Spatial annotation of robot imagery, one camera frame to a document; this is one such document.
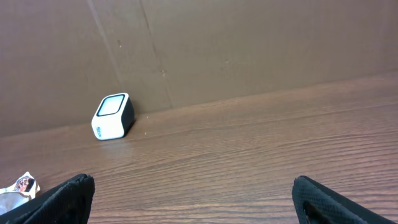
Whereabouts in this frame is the white barcode scanner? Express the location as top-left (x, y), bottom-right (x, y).
top-left (91, 93), bottom-right (135, 141)

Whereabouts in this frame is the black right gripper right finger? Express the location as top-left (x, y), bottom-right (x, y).
top-left (292, 175), bottom-right (395, 224)

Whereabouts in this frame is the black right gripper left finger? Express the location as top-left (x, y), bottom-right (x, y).
top-left (1, 174), bottom-right (95, 224)

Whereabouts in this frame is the beige brown snack pouch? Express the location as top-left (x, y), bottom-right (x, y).
top-left (0, 171), bottom-right (40, 215)

